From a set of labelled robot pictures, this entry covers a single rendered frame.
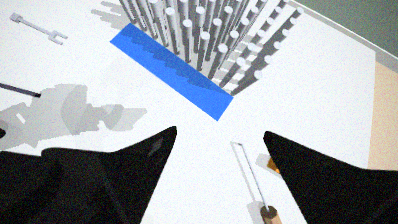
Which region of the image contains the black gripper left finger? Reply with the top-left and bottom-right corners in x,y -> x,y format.
41,126 -> 177,224

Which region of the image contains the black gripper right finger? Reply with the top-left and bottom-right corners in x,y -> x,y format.
263,131 -> 398,224

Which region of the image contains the red-handled screwdriver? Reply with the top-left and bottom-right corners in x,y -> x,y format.
0,128 -> 6,139

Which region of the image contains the blue tape strip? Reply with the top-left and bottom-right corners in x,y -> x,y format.
110,23 -> 234,121

